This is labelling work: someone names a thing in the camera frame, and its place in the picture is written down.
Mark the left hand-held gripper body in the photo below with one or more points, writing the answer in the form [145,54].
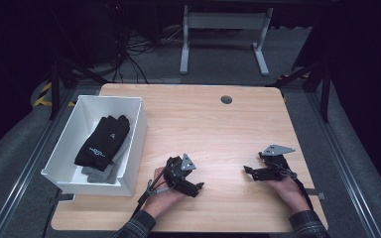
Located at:
[177,177]

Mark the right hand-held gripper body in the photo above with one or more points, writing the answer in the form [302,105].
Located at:
[274,172]

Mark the grey mitten with label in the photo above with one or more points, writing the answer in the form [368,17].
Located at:
[109,178]

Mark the black glove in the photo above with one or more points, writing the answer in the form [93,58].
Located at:
[104,142]

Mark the white box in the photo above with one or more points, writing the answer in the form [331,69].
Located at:
[76,129]

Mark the person's left hand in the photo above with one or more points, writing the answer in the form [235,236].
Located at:
[160,196]

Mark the person's right hand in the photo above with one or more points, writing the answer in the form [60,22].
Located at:
[289,193]

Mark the dark round table grommet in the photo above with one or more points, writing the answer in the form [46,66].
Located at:
[226,99]

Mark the black metal stand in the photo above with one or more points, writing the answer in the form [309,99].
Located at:
[55,86]
[325,92]

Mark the yellow black striped tape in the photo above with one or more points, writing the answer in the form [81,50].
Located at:
[43,97]

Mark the grey table edge bracket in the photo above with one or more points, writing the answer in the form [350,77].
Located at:
[317,194]
[66,197]

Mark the aluminium rail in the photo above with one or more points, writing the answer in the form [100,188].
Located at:
[344,165]
[29,165]

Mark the white metal desk frame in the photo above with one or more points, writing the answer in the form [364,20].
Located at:
[225,20]

